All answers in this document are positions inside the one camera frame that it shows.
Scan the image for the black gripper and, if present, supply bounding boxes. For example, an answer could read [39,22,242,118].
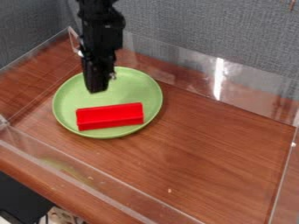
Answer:
[77,0,126,94]

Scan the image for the green round plate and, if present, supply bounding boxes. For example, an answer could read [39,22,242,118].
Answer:
[50,66,164,139]

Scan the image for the red rectangular block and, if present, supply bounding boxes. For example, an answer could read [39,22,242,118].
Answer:
[76,102,145,131]

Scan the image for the white power strip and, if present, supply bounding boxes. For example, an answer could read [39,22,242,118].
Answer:
[46,206,86,224]

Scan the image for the clear acrylic corner bracket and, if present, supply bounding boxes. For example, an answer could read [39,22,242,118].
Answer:
[67,26,81,56]

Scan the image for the clear acrylic enclosure walls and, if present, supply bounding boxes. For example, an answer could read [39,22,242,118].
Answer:
[0,31,299,224]

